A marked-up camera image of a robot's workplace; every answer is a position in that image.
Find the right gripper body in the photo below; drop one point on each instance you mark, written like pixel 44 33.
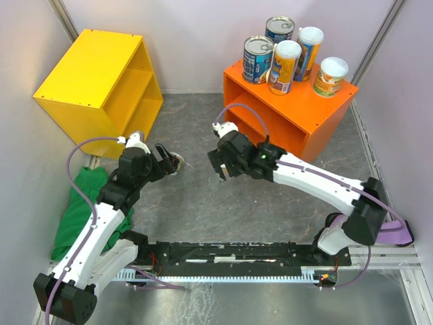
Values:
pixel 235 168

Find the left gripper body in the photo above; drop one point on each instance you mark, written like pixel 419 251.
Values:
pixel 160 168

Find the green label can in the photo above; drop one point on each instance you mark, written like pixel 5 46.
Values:
pixel 179 162

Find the orange shelf cabinet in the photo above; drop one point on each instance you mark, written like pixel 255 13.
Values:
pixel 301 122

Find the tall blue red can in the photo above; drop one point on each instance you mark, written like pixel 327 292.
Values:
pixel 281 73

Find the dark blue can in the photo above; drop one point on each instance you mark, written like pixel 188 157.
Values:
pixel 258 51

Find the orange label can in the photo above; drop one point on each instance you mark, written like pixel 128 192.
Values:
pixel 330 77

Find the blue can pull tab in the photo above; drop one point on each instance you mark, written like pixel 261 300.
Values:
pixel 279 28

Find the tall orange blue can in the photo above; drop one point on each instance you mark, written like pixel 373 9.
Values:
pixel 310 39

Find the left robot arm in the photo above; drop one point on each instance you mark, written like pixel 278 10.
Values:
pixel 70 292

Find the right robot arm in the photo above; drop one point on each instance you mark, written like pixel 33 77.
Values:
pixel 363 213

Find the yellow shelf cabinet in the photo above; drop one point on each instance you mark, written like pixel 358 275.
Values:
pixel 103 87

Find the green cloth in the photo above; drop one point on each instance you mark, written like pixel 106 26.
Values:
pixel 90 181

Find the purple cloth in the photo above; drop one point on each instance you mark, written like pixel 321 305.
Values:
pixel 393 232

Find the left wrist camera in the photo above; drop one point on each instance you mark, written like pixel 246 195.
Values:
pixel 135 140

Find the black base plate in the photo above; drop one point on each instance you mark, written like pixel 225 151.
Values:
pixel 195 259

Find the blue cable duct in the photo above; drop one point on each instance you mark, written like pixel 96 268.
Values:
pixel 297 275

